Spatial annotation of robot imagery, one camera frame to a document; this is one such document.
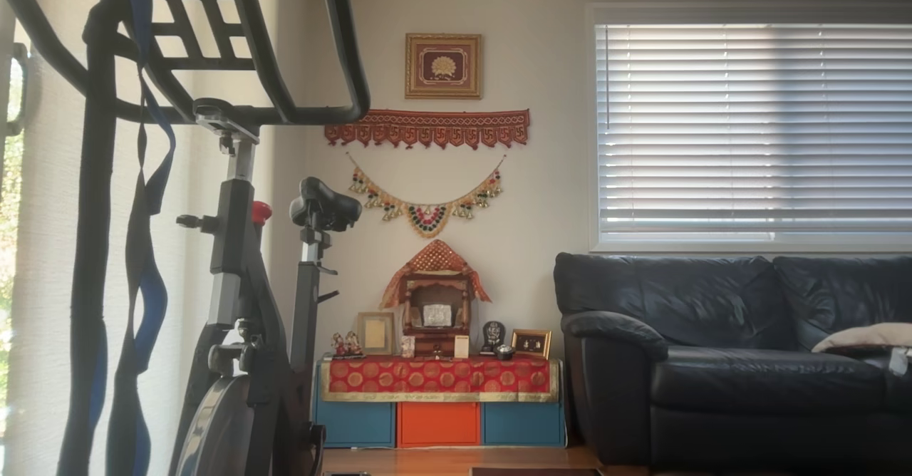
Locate gold framed wall picture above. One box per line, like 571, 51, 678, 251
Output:
405, 33, 483, 100

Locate red gold patterned cloth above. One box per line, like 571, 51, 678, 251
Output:
319, 357, 561, 403

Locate white window blinds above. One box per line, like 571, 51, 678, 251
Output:
596, 24, 912, 243

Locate red embroidered wall hanging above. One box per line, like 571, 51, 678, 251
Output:
324, 109, 531, 150

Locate pale picture frame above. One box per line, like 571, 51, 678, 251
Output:
357, 311, 395, 356

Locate gold photo frame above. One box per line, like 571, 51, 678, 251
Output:
511, 328, 552, 360

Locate orange storage bin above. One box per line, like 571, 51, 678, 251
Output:
397, 402, 481, 447

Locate blue storage bin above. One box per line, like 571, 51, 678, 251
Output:
482, 402, 565, 447
316, 401, 395, 448

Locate black blue hanging strap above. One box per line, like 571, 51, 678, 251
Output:
57, 0, 177, 476

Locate white sheer curtain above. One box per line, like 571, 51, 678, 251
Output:
0, 0, 314, 476

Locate wooden shrine with red canopy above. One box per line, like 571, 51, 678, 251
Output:
380, 239, 492, 358

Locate white window frame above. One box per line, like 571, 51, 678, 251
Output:
588, 4, 912, 253

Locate beige cushion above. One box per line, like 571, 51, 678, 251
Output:
812, 322, 912, 354

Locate black leather sofa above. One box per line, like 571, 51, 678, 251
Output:
554, 252, 912, 471

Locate black exercise bike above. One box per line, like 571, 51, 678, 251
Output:
0, 0, 371, 476

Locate small colourful figurines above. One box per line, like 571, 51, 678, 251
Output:
330, 331, 364, 358

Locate beaded garland wall hanging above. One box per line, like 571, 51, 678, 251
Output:
347, 152, 507, 239

